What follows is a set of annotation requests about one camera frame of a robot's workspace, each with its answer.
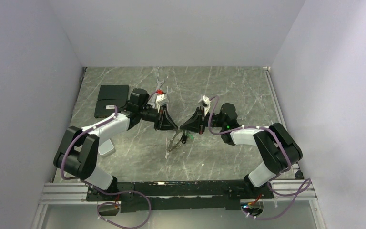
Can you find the silver open-end wrench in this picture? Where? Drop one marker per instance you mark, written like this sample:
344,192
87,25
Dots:
158,87

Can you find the green plastic key tag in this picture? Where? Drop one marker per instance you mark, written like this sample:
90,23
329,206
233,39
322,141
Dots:
189,136

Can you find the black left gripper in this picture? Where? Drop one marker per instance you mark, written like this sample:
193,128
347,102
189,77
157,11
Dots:
163,121

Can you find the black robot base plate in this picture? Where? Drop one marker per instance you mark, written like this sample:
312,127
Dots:
174,195

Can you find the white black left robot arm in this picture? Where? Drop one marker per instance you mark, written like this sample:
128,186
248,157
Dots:
77,154

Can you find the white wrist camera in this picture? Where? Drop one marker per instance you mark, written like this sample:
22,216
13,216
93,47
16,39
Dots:
161,99
205,104

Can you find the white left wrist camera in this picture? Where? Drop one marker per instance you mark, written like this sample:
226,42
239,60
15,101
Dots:
161,99

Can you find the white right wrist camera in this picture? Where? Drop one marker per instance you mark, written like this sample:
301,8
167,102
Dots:
205,104

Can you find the aluminium frame rail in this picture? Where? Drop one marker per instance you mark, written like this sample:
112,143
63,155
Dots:
75,193

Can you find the white rectangular router box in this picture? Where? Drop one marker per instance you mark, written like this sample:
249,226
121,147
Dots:
106,148

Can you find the black flat electronic box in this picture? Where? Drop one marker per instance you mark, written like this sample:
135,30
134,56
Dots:
110,97

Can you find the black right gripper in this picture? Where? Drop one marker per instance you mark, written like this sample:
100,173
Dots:
197,122

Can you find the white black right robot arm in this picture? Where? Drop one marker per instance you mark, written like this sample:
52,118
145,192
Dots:
277,148

